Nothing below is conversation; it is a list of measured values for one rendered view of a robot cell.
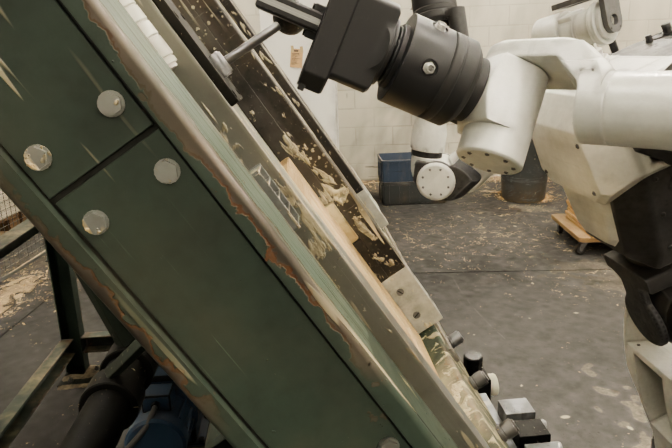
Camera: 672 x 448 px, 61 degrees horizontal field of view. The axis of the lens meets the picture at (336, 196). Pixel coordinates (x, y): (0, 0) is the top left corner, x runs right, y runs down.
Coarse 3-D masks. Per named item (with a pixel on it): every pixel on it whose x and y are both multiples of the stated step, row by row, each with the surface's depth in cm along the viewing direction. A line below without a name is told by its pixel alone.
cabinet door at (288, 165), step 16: (288, 160) 92; (304, 192) 84; (320, 208) 91; (336, 224) 96; (352, 256) 91; (368, 272) 94; (384, 288) 101; (400, 320) 95; (416, 336) 99; (432, 368) 90
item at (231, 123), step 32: (160, 32) 54; (192, 64) 55; (192, 96) 56; (224, 128) 57; (256, 160) 58; (288, 192) 59; (320, 224) 62; (320, 256) 61; (352, 288) 62; (384, 320) 63; (416, 352) 67; (416, 384) 66; (448, 416) 67
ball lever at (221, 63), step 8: (296, 0) 61; (272, 24) 61; (280, 24) 61; (288, 24) 61; (264, 32) 60; (272, 32) 61; (288, 32) 62; (296, 32) 62; (248, 40) 60; (256, 40) 60; (264, 40) 61; (240, 48) 59; (248, 48) 59; (208, 56) 57; (216, 56) 57; (224, 56) 58; (232, 56) 58; (240, 56) 59; (216, 64) 57; (224, 64) 57; (224, 72) 57; (232, 72) 58
